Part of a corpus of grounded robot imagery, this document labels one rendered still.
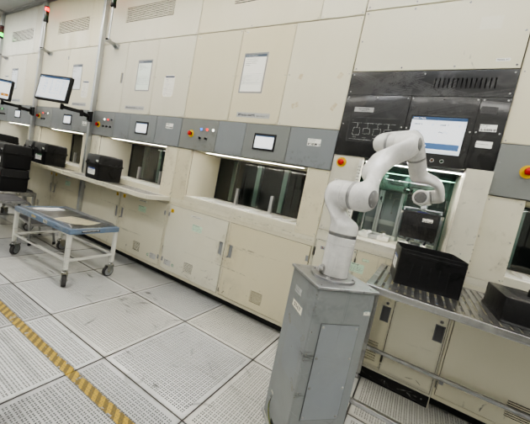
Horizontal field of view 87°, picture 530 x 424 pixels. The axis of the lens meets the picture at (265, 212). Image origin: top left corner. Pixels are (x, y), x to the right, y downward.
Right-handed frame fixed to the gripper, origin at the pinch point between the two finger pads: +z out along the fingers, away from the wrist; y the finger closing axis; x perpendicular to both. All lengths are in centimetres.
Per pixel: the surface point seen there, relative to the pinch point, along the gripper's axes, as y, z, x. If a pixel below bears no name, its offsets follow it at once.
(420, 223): 1.2, 3.2, -14.8
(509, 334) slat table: 41, -77, -45
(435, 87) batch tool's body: -8, -17, 65
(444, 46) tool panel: -8, -17, 89
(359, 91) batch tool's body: -51, -19, 63
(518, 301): 43, -68, -34
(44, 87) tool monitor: -357, -88, 44
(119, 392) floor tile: -96, -131, -119
